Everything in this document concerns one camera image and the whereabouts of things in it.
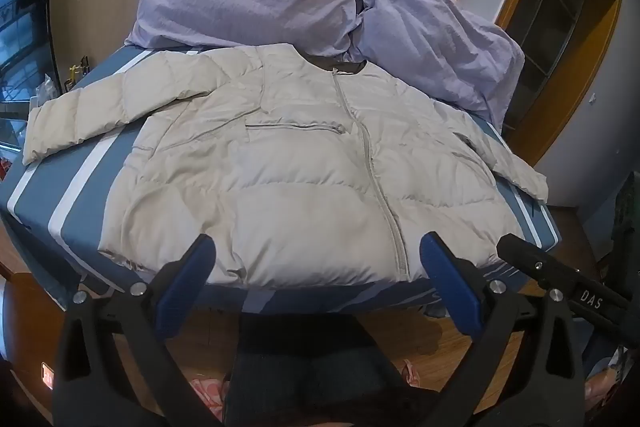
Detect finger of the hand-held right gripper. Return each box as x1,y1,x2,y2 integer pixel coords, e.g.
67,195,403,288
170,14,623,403
496,233,576,303

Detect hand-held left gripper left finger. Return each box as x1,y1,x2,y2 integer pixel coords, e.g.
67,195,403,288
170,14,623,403
52,234,223,427

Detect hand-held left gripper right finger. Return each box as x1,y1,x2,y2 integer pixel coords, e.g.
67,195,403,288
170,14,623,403
419,231,588,427

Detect beige puffer jacket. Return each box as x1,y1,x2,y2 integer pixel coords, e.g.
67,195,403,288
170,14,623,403
22,44,550,290

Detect pink slipper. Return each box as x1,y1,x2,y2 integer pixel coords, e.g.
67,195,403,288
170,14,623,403
187,377,231,423
395,359,422,389

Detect person's dark pants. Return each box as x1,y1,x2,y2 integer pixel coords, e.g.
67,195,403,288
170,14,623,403
222,314,413,427

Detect blue white striped bed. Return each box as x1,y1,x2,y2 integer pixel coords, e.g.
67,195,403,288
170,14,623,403
0,42,561,323

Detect yellow object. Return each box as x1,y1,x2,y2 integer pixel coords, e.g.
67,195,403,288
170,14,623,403
65,54,93,82

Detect dark window pane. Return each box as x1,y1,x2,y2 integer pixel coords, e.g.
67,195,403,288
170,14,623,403
0,0,58,120

